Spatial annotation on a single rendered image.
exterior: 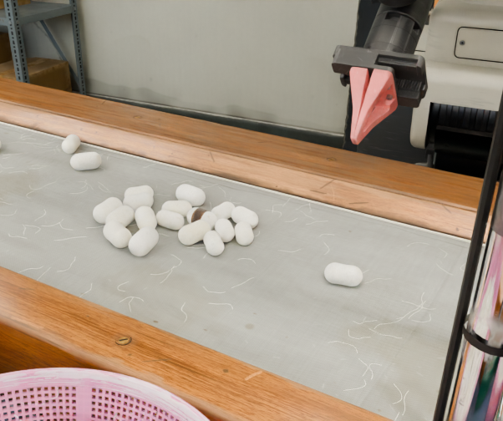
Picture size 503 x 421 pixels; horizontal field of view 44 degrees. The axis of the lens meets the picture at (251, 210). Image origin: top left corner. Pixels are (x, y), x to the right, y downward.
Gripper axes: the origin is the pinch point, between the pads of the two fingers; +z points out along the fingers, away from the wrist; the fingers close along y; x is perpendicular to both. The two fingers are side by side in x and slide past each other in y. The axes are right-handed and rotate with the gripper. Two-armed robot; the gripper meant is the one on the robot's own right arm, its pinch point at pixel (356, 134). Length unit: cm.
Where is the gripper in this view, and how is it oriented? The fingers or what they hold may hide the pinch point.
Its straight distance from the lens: 69.8
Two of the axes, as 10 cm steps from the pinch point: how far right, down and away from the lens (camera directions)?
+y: 8.8, 2.3, -4.2
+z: -3.7, 8.9, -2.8
